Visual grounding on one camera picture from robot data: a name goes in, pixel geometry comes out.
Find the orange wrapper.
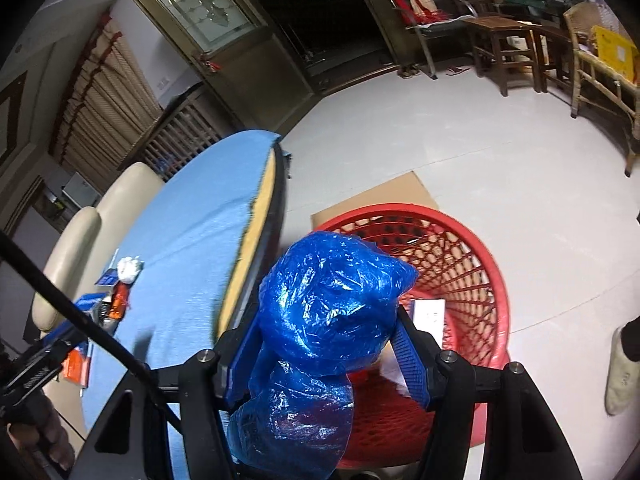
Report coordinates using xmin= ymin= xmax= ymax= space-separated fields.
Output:
xmin=110 ymin=282 xmax=132 ymax=321

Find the round table with yellow edge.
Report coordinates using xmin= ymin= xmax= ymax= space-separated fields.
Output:
xmin=215 ymin=142 xmax=293 ymax=341

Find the blue plastic bag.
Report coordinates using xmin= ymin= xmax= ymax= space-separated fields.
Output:
xmin=227 ymin=232 xmax=418 ymax=479

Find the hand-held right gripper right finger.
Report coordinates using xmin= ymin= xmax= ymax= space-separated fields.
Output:
xmin=392 ymin=305 xmax=583 ymax=480

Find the flat cardboard sheet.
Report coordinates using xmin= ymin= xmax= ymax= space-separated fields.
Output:
xmin=311 ymin=171 xmax=488 ymax=446

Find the pale slipper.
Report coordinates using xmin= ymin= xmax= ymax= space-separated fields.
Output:
xmin=605 ymin=317 xmax=640 ymax=416

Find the white printed box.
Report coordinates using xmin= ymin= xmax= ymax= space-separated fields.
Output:
xmin=412 ymin=299 xmax=447 ymax=352

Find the white appliance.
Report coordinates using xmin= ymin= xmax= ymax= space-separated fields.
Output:
xmin=62 ymin=172 xmax=103 ymax=209

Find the white crumpled tissue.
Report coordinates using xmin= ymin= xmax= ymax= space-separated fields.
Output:
xmin=116 ymin=256 xmax=144 ymax=284

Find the dark wooden stool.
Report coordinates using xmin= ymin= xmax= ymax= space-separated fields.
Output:
xmin=465 ymin=16 xmax=547 ymax=97

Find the orange packet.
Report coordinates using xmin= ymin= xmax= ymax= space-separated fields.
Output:
xmin=62 ymin=347 xmax=92 ymax=389

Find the black cable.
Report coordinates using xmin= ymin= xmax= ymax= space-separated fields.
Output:
xmin=0 ymin=230 xmax=183 ymax=433

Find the wicker armchair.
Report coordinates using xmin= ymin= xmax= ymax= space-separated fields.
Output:
xmin=564 ymin=2 xmax=640 ymax=177

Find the yellow cardboard box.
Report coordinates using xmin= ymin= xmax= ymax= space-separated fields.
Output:
xmin=590 ymin=25 xmax=640 ymax=85

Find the red plastic mesh basket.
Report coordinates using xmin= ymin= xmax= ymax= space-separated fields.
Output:
xmin=312 ymin=203 xmax=512 ymax=471

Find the blue tablecloth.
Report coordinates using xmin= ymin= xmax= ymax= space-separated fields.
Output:
xmin=82 ymin=130 xmax=281 ymax=480

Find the person's left hand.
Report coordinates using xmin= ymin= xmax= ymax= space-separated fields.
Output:
xmin=7 ymin=395 xmax=77 ymax=477

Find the dark wooden slatted rack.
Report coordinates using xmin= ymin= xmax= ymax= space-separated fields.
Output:
xmin=117 ymin=82 xmax=241 ymax=181

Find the brown pleated curtain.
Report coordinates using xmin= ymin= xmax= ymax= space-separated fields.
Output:
xmin=50 ymin=15 xmax=166 ymax=186

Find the door with frosted glass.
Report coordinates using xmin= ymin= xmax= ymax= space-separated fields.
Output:
xmin=127 ymin=0 xmax=321 ymax=131

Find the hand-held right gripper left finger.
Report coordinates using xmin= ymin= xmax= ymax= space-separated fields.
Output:
xmin=67 ymin=310 xmax=262 ymax=480

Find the cream padded chair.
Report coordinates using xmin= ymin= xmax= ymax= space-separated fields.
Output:
xmin=32 ymin=206 xmax=102 ymax=333
xmin=95 ymin=162 xmax=166 ymax=226

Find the metal frame chair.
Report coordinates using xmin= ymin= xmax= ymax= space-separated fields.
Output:
xmin=380 ymin=0 xmax=477 ymax=79

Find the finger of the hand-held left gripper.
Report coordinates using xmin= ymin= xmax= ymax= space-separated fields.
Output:
xmin=37 ymin=294 xmax=118 ymax=348

